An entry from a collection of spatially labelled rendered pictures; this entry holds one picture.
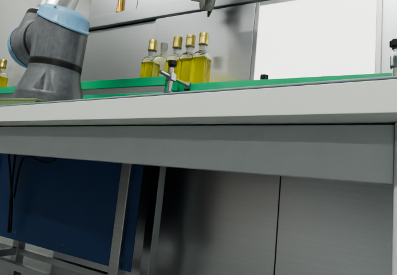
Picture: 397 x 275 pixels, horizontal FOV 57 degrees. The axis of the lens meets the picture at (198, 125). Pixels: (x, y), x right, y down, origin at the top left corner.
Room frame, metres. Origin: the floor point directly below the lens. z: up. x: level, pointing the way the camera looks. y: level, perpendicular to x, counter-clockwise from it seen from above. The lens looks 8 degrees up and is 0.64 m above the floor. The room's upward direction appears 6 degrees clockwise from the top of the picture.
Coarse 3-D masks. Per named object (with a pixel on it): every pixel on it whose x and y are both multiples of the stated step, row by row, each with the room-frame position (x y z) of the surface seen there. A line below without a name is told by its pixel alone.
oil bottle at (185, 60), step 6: (186, 54) 1.27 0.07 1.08; (192, 54) 1.26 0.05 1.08; (180, 60) 1.27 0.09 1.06; (186, 60) 1.26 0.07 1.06; (180, 66) 1.27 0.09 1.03; (186, 66) 1.26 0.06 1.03; (180, 72) 1.27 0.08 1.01; (186, 72) 1.26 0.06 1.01; (180, 78) 1.27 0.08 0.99; (186, 78) 1.26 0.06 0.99
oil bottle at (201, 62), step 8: (200, 56) 1.23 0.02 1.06; (208, 56) 1.24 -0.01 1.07; (192, 64) 1.24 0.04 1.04; (200, 64) 1.23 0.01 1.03; (208, 64) 1.25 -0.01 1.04; (192, 72) 1.24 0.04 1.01; (200, 72) 1.23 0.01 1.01; (208, 72) 1.25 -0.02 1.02; (192, 80) 1.24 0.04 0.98; (200, 80) 1.22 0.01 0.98; (208, 80) 1.26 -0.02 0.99
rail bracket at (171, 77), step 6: (168, 60) 1.13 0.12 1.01; (174, 60) 1.13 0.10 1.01; (174, 66) 1.14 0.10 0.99; (162, 72) 1.09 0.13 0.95; (168, 72) 1.13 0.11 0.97; (168, 78) 1.13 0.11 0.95; (174, 78) 1.14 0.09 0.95; (168, 84) 1.13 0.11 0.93; (186, 84) 1.21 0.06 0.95; (168, 90) 1.13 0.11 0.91
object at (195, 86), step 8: (240, 80) 1.13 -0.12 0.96; (248, 80) 1.12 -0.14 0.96; (256, 80) 1.11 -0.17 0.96; (264, 80) 1.09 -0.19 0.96; (272, 80) 1.08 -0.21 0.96; (280, 80) 1.07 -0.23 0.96; (288, 80) 1.05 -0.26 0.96; (296, 80) 1.04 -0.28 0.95; (304, 80) 1.03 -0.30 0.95; (312, 80) 1.02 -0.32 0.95; (320, 80) 1.01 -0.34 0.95; (192, 88) 1.22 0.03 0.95; (200, 88) 1.21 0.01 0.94; (208, 88) 1.19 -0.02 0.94; (216, 88) 1.18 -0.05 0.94
